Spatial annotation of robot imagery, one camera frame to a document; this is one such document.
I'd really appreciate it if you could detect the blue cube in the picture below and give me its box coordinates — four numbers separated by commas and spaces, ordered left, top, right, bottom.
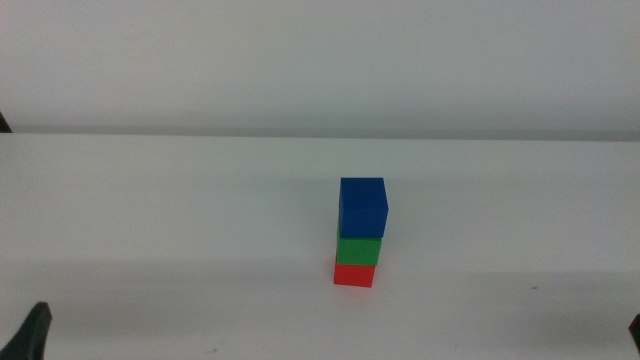
338, 177, 390, 240

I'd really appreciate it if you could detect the red cube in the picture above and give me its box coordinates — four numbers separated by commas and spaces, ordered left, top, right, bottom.
333, 256, 377, 289

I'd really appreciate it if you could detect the green cube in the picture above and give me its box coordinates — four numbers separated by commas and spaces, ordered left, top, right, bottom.
335, 225, 384, 267

